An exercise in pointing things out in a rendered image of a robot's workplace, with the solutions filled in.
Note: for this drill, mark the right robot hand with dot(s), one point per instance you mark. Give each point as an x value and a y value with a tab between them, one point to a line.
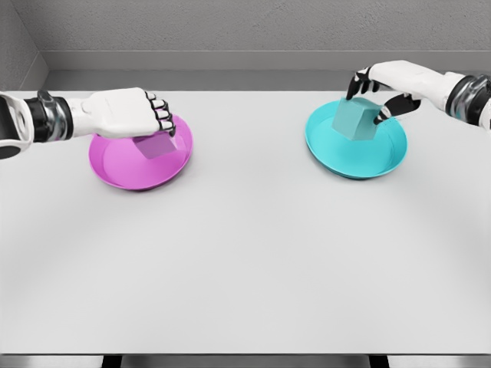
387	74

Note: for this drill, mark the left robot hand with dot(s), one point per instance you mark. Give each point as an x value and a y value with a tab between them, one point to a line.
119	113

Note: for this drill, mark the purple block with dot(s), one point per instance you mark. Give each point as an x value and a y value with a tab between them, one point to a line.
156	146

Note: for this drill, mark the teal block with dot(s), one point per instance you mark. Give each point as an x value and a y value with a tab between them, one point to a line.
354	119

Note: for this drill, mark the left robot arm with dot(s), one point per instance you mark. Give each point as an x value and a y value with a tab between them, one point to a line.
38	119

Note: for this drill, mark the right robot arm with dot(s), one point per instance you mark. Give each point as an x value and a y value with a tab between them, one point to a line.
458	94

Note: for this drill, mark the purple plate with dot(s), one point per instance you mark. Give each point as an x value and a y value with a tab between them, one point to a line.
142	168

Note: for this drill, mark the cyan plate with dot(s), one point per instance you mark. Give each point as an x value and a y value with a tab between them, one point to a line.
356	161

